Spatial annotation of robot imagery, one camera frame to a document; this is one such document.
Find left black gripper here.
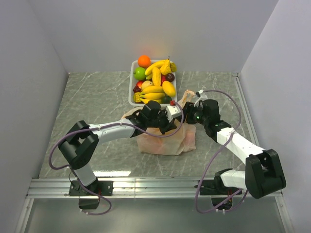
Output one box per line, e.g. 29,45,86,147
147,109,177,135

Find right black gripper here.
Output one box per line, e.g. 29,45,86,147
175,101,209,126

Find translucent orange plastic bag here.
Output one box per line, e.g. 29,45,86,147
121,90,196,156

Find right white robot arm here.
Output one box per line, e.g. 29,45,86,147
183,100,286,199

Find fake dark green avocado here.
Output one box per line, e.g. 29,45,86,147
161,96,172,104

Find fake small banana bunch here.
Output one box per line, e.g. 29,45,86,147
133,86,166,104

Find fake yellow mango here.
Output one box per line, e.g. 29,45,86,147
162,81,176,98

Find fake dark cherries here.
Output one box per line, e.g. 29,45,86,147
133,81,143,93

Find fake yellow corn cob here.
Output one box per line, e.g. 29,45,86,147
152,67,161,86

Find fake dark plum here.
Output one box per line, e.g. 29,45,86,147
166,73,175,82

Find fake green apple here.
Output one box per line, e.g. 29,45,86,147
133,67,146,81

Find fake yellow pear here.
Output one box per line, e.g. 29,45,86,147
160,57,177,75

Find fake orange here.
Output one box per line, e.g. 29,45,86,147
138,55,151,69

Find white plastic fruit tray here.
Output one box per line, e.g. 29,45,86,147
128,60,178,107

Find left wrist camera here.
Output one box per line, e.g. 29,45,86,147
165,100,182,122

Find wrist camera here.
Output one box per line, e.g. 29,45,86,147
194,90,208,107
165,100,182,122

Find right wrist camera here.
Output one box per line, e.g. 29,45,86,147
194,90,208,107

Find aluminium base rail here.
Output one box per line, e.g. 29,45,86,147
24,176,282,200

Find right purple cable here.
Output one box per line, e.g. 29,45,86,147
195,89,249,214

